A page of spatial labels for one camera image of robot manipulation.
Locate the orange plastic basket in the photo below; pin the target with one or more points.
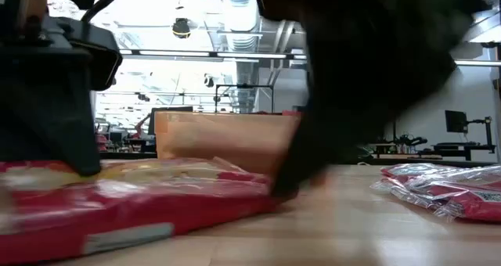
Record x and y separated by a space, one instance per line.
227 141

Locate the black background desk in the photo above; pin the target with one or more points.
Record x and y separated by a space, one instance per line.
462 148

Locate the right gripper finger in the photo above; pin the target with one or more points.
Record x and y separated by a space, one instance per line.
321 148

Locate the black monitor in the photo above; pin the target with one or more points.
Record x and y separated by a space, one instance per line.
456 121

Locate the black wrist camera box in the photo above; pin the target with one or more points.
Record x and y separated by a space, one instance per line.
99 54

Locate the cluttered background workbench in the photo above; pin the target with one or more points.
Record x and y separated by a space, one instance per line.
407 150

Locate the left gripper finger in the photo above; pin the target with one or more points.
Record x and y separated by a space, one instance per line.
47 109

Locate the black background rig frame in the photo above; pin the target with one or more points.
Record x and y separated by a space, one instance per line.
242 86

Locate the long ceiling light bar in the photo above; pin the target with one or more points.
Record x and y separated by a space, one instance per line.
176 53

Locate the silver ventilation duct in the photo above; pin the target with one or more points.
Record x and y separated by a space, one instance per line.
242 23

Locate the dark hanging ceiling dome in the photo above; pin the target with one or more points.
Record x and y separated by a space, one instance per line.
209 81
181 28

